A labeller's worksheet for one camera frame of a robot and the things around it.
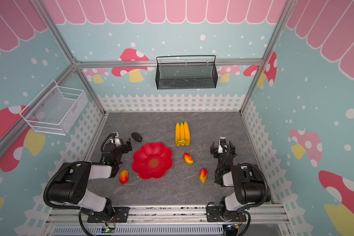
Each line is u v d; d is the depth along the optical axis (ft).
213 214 2.42
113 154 2.36
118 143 2.70
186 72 3.09
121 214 2.44
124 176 2.73
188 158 3.00
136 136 3.39
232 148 2.67
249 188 1.48
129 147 2.86
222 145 2.39
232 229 2.34
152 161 3.09
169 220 2.43
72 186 1.49
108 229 2.38
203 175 2.75
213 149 2.73
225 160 2.13
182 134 3.36
